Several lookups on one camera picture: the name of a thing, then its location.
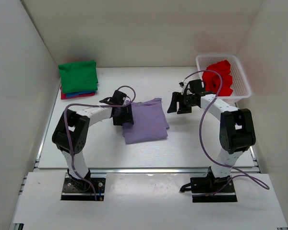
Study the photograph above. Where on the red crumpled t-shirt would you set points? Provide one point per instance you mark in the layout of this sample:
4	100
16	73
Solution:
212	80

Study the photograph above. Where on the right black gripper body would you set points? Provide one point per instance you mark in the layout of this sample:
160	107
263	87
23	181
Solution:
187	99

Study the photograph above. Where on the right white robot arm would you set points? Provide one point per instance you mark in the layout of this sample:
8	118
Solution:
236	130

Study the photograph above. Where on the green folded t-shirt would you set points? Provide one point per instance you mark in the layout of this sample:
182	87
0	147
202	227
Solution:
78	77

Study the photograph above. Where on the blue folded t-shirt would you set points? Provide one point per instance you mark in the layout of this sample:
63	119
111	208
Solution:
79	94

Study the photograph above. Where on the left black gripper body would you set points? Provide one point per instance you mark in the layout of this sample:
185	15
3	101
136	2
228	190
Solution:
124	117

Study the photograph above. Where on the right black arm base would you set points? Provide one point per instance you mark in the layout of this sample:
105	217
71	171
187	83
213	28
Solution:
210	189

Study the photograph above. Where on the magenta folded t-shirt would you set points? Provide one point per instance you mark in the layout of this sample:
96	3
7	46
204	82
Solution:
62	95

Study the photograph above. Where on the purple t-shirt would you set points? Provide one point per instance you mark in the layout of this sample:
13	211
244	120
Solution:
150	123

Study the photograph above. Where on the white plastic basket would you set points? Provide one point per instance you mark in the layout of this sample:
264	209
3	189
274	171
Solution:
240	86

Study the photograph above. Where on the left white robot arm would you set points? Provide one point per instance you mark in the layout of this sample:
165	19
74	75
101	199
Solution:
71	131

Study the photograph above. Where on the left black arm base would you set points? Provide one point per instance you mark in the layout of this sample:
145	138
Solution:
78	190

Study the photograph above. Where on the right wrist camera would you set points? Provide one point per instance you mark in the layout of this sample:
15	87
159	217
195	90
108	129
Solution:
184	87

